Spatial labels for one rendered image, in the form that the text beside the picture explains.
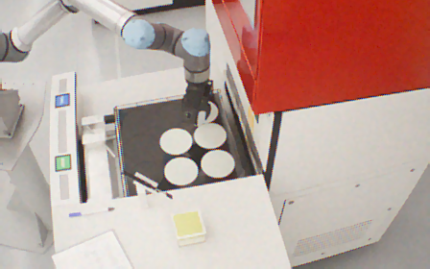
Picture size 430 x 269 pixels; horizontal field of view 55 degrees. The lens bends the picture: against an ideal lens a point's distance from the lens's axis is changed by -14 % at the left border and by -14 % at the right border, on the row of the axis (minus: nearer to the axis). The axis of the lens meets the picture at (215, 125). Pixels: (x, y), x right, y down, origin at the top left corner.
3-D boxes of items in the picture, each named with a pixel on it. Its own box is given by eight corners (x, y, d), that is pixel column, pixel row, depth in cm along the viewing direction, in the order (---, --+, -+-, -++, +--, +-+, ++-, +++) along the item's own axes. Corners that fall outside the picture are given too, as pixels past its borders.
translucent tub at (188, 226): (200, 220, 125) (199, 207, 120) (206, 244, 120) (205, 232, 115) (172, 226, 124) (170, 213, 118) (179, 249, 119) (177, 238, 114)
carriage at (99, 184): (105, 122, 160) (104, 117, 158) (115, 214, 138) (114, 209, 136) (83, 126, 159) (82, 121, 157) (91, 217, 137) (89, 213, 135)
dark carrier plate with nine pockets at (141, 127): (218, 93, 163) (218, 92, 162) (243, 178, 142) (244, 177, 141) (118, 110, 158) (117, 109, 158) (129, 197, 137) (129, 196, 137)
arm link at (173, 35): (143, 17, 128) (175, 29, 124) (163, 21, 138) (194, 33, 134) (133, 43, 129) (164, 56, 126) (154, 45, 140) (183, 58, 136)
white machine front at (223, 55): (211, 29, 196) (211, -48, 165) (267, 198, 146) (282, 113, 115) (204, 30, 195) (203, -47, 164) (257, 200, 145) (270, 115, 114)
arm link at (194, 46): (190, 21, 129) (216, 32, 126) (191, 50, 138) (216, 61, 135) (173, 36, 125) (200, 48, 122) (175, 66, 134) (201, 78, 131)
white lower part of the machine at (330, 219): (326, 126, 269) (353, 16, 205) (374, 248, 219) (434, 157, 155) (206, 148, 259) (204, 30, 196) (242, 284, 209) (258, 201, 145)
